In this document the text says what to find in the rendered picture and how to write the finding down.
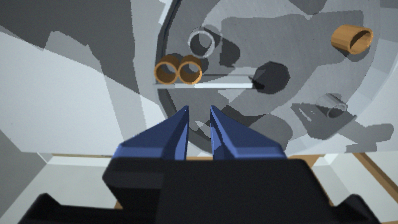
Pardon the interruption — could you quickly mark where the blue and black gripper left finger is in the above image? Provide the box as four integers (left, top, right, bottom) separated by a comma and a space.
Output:
111, 105, 189, 160

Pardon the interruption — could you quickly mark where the grey metal ring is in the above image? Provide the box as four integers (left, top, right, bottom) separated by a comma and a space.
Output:
188, 27, 215, 58
316, 93, 347, 119

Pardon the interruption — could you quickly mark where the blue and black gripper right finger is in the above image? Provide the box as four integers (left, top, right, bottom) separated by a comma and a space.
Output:
210, 105, 288, 160

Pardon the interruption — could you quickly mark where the bronze bushing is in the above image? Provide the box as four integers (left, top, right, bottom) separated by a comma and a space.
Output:
331, 24, 373, 54
178, 55, 202, 84
154, 55, 180, 85

